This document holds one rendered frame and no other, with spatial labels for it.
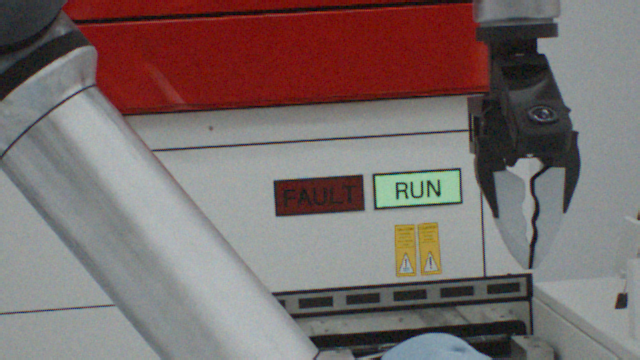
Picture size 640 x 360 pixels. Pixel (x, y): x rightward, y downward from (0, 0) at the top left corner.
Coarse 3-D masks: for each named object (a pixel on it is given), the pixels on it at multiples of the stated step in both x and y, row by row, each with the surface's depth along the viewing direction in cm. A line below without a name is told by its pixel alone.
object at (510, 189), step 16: (496, 176) 112; (512, 176) 112; (496, 192) 112; (512, 192) 112; (512, 208) 113; (496, 224) 114; (512, 224) 113; (512, 240) 113; (512, 256) 114; (528, 256) 113
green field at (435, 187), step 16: (384, 176) 171; (400, 176) 171; (416, 176) 171; (432, 176) 171; (448, 176) 172; (384, 192) 171; (400, 192) 171; (416, 192) 171; (432, 192) 172; (448, 192) 172
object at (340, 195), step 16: (288, 192) 170; (304, 192) 170; (320, 192) 170; (336, 192) 170; (352, 192) 171; (288, 208) 170; (304, 208) 170; (320, 208) 170; (336, 208) 171; (352, 208) 171
